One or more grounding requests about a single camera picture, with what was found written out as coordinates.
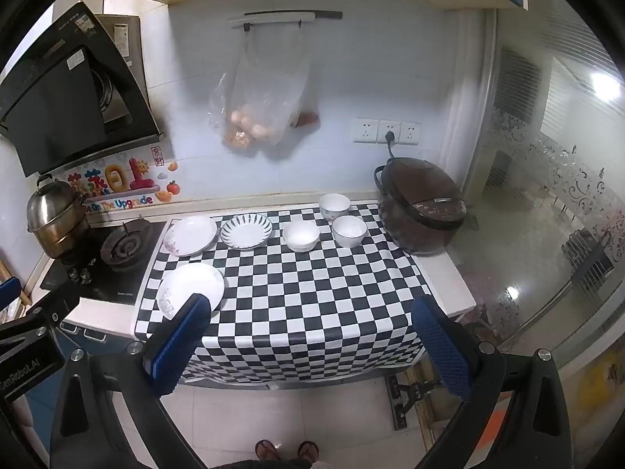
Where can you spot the white floral plate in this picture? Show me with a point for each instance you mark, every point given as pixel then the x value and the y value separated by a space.
pixel 188 288
pixel 190 235

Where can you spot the black gas stove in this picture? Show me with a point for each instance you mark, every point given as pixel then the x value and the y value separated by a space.
pixel 122 249

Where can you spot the louvred window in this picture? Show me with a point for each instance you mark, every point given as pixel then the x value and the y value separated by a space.
pixel 517 83

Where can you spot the person's right foot in sandal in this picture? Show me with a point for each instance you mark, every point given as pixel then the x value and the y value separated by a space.
pixel 308 450

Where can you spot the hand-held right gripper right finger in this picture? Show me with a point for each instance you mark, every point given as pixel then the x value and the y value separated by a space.
pixel 439 347

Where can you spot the wall hook rail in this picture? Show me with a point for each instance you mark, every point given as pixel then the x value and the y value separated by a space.
pixel 283 17

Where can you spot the white plate with dark stripes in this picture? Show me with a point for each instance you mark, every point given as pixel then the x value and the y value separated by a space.
pixel 246 231

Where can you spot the white bowl with dark rim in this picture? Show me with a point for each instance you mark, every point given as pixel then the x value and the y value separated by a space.
pixel 349 230

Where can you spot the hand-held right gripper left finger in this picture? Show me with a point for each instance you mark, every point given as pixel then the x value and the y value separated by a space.
pixel 180 344

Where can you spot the frosted glass sliding door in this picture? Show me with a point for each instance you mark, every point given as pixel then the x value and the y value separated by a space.
pixel 537 205

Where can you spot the white wall socket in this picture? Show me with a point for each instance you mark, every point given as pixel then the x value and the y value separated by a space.
pixel 410 133
pixel 383 126
pixel 365 130

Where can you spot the wooden rack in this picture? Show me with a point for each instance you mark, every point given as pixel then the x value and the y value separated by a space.
pixel 4 261

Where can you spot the plastic bag with red contents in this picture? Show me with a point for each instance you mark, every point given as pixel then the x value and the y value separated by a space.
pixel 307 117

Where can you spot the plain white bowl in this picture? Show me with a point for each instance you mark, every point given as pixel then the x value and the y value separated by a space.
pixel 301 235

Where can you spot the black range hood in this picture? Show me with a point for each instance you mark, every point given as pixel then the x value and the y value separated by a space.
pixel 49 97

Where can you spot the dark slatted chair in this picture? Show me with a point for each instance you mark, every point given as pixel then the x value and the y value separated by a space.
pixel 588 264

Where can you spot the brown rice cooker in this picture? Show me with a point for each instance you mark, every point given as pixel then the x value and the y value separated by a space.
pixel 420 210

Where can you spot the white bowl with floral print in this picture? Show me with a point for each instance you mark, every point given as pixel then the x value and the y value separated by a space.
pixel 334 205

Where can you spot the black and white checkered tablecloth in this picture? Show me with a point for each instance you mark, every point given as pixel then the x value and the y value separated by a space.
pixel 317 303

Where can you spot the wooden frame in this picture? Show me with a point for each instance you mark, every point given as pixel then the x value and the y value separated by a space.
pixel 427 420

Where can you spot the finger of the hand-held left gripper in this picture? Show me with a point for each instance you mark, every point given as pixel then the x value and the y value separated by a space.
pixel 9 293
pixel 53 310

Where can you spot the clear plastic bag of eggs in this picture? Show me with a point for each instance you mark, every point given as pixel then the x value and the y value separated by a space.
pixel 263 97

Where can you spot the colourful wall sticker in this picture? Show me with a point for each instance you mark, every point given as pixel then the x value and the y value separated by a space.
pixel 122 180

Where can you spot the steel steamer pot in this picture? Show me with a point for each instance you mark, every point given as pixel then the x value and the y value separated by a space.
pixel 53 210

